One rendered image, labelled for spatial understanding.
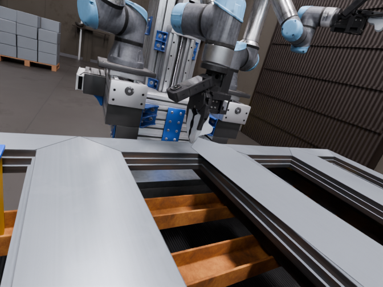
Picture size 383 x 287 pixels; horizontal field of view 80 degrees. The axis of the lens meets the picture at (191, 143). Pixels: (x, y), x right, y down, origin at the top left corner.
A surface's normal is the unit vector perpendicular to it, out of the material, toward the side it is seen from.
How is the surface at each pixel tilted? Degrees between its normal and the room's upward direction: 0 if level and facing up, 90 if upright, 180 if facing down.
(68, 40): 90
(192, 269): 0
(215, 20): 90
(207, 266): 0
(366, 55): 90
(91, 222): 0
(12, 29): 90
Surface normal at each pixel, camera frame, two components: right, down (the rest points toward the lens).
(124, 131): 0.36, 0.40
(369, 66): -0.90, -0.08
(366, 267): 0.25, -0.91
